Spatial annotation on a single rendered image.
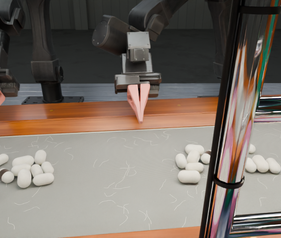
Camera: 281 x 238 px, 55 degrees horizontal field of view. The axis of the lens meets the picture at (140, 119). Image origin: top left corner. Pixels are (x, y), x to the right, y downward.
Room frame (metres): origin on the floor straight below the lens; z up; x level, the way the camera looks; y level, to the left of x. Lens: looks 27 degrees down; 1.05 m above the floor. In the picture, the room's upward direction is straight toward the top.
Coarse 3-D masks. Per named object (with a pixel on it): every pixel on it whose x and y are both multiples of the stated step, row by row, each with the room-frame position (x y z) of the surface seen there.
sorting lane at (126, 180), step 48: (0, 144) 0.48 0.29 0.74; (48, 144) 0.48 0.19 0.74; (96, 144) 0.48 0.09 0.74; (144, 144) 0.48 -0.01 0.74; (0, 192) 0.34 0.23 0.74; (48, 192) 0.34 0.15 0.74; (96, 192) 0.34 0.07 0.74; (144, 192) 0.34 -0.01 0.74; (192, 192) 0.34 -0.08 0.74; (240, 192) 0.34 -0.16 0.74
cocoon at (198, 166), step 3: (198, 162) 0.39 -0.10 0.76; (186, 165) 0.39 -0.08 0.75; (189, 165) 0.39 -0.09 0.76; (192, 165) 0.39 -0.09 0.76; (195, 165) 0.39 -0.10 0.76; (198, 165) 0.39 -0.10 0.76; (201, 165) 0.39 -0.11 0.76; (186, 168) 0.39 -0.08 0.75; (189, 168) 0.38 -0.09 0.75; (192, 168) 0.38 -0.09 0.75; (195, 168) 0.38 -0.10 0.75; (198, 168) 0.38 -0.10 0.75; (201, 168) 0.38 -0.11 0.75; (198, 171) 0.38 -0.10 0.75; (201, 171) 0.38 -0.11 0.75
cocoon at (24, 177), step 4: (20, 172) 0.36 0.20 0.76; (24, 172) 0.36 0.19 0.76; (28, 172) 0.37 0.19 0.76; (20, 176) 0.35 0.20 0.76; (24, 176) 0.35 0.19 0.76; (28, 176) 0.36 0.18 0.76; (20, 180) 0.35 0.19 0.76; (24, 180) 0.35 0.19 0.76; (28, 180) 0.35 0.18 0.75; (20, 184) 0.34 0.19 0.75; (24, 184) 0.34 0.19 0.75; (28, 184) 0.35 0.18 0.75
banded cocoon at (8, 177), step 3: (3, 168) 0.38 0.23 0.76; (9, 171) 0.37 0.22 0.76; (3, 174) 0.36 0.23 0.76; (6, 174) 0.36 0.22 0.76; (9, 174) 0.36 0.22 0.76; (12, 174) 0.37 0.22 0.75; (3, 177) 0.36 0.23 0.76; (6, 177) 0.36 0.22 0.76; (9, 177) 0.36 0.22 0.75; (12, 177) 0.36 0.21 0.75; (3, 180) 0.35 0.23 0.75; (6, 180) 0.35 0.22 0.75; (9, 180) 0.36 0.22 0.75; (12, 180) 0.36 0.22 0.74
